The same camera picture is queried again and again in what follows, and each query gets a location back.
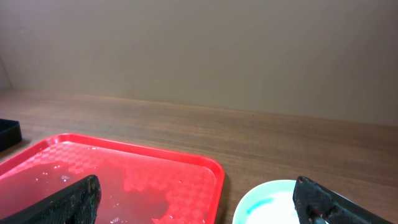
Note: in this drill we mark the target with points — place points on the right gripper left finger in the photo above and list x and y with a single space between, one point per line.
78 203

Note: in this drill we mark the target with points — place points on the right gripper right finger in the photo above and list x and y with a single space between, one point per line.
314 202

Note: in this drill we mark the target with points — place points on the red plastic tray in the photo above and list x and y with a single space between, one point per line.
138 184

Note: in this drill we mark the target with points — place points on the light blue plate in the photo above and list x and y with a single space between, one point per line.
270 202

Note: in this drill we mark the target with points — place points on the black rectangular tray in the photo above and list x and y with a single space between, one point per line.
10 133

